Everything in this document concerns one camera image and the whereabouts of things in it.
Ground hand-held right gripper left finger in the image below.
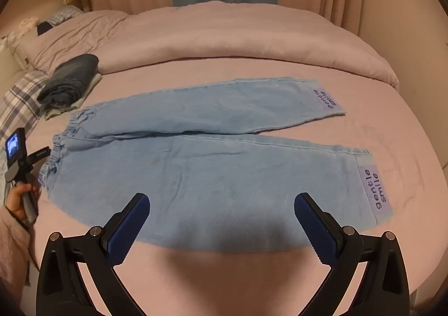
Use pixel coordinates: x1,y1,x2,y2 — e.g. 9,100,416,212
37,193,151,316

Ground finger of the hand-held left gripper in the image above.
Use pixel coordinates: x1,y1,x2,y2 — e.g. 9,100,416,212
27,148,52,164

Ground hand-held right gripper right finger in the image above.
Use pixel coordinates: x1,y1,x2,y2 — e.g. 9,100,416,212
295,193,409,316

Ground light blue pants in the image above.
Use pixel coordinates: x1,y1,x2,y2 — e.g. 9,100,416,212
38,76,394,255

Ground person's left forearm pink sleeve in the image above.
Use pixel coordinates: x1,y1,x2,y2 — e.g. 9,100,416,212
0,206,33,290

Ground person's left hand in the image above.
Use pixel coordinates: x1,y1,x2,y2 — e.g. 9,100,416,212
5,185,41,221

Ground plaid pillow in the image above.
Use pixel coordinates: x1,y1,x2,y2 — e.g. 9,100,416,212
0,71,54,149

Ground dark grey folded garment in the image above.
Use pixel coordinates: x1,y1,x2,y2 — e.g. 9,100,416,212
37,53,100,107

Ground pale green folded cloth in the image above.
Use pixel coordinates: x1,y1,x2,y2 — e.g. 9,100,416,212
44,73,104,119

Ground pink pillow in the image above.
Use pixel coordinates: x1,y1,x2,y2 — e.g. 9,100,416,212
16,10,129,74

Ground white plush toy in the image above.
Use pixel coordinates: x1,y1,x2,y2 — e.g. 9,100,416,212
17,17,39,31

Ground pink bed sheet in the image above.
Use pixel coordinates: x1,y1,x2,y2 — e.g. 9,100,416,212
21,57,448,316

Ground blue checked cloth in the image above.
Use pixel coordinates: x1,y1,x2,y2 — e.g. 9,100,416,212
47,6,85,27

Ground pink duvet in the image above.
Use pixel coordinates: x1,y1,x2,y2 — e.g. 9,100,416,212
101,1,400,90

